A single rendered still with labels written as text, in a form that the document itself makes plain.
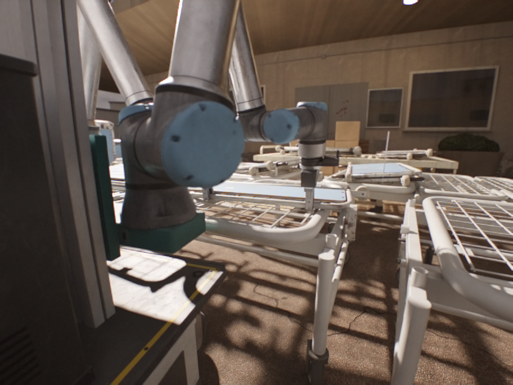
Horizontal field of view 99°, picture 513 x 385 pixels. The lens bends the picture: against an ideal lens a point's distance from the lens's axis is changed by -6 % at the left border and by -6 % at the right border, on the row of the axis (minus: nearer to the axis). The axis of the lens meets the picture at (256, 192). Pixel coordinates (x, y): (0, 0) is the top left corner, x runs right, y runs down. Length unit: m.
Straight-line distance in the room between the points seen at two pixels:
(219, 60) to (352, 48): 6.83
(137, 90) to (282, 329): 1.00
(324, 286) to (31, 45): 0.80
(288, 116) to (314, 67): 6.65
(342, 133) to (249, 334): 3.87
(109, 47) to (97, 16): 0.09
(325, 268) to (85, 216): 0.56
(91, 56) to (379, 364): 1.47
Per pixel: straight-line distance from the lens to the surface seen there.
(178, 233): 0.58
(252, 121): 0.74
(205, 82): 0.45
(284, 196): 0.94
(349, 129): 4.48
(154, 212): 0.58
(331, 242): 0.68
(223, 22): 0.52
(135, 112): 0.58
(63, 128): 0.58
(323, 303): 0.69
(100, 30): 0.91
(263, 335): 1.07
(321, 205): 0.86
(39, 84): 0.62
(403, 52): 7.19
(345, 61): 7.18
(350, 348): 1.07
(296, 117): 0.66
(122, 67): 0.86
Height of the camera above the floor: 0.73
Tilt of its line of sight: 12 degrees down
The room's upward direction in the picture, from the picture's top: straight up
